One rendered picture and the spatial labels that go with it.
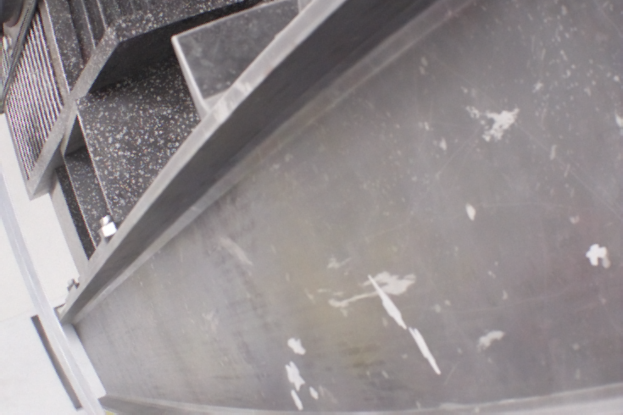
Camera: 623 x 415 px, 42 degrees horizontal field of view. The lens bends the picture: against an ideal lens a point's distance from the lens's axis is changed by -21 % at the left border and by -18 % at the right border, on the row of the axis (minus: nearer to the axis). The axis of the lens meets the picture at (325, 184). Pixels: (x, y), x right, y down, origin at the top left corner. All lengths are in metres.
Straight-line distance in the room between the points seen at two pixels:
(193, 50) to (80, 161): 0.80
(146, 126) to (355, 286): 0.61
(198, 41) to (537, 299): 0.30
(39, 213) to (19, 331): 0.37
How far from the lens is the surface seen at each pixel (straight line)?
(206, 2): 1.10
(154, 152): 1.18
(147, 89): 1.21
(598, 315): 0.42
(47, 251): 2.44
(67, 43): 1.30
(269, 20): 0.65
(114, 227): 1.09
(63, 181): 1.54
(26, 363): 2.35
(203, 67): 0.62
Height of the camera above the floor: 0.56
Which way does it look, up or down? 4 degrees up
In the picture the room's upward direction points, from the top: 24 degrees counter-clockwise
